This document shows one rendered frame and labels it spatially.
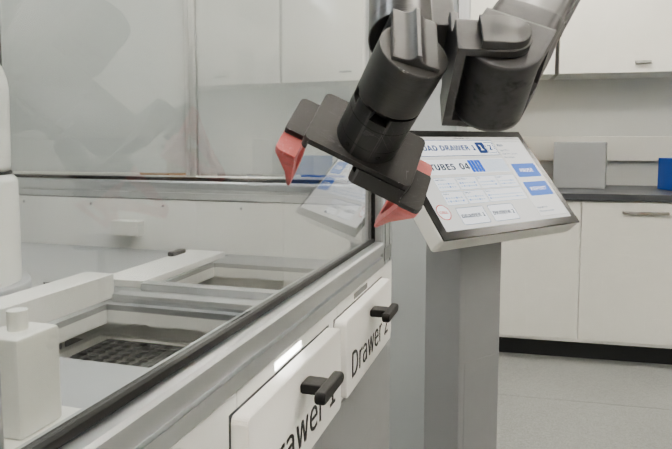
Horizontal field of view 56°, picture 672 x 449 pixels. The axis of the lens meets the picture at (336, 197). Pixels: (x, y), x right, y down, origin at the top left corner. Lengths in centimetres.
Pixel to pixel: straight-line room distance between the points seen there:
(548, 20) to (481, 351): 126
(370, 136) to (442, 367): 121
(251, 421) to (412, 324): 174
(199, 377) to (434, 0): 37
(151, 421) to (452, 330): 122
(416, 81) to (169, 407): 30
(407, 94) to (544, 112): 373
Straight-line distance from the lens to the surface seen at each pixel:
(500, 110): 51
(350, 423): 102
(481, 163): 164
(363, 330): 97
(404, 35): 50
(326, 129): 56
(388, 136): 52
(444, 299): 163
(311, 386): 71
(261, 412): 62
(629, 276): 363
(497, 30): 49
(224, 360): 57
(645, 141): 424
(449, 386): 169
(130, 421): 46
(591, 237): 356
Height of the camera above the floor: 117
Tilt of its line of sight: 5 degrees down
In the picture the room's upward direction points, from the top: straight up
